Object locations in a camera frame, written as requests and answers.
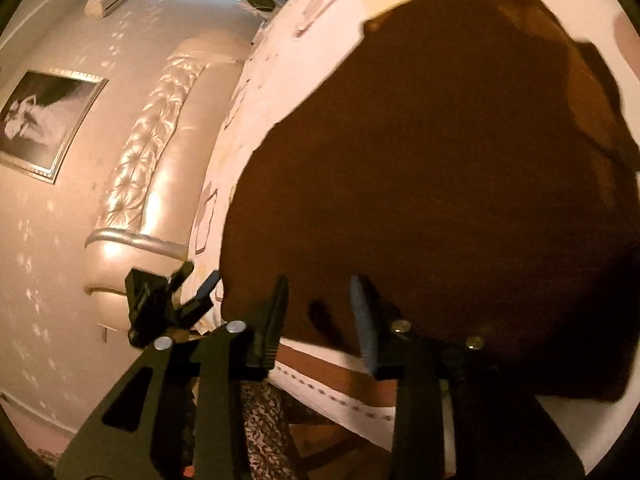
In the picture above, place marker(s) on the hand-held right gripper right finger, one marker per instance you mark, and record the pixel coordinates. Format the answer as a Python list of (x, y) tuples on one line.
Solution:
[(362, 320)]

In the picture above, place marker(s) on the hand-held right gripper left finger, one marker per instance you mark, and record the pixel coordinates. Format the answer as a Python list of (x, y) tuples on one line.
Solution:
[(274, 320)]

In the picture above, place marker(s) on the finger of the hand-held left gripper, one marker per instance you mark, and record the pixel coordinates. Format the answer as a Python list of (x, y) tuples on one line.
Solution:
[(182, 274), (207, 290)]

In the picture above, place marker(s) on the floral patterned clothing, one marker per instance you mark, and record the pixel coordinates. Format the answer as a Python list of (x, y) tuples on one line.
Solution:
[(265, 430)]

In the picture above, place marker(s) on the cream tufted headboard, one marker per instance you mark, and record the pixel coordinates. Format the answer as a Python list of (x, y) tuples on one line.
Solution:
[(170, 170)]

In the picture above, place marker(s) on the brown plaid sweater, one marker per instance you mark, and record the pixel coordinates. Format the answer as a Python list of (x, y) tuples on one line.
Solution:
[(425, 160)]

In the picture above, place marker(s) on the patterned bed sheet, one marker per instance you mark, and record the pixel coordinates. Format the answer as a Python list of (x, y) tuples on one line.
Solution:
[(280, 75)]

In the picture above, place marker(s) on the silver framed wall picture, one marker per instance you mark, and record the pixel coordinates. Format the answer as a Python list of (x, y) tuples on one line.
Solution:
[(40, 120)]

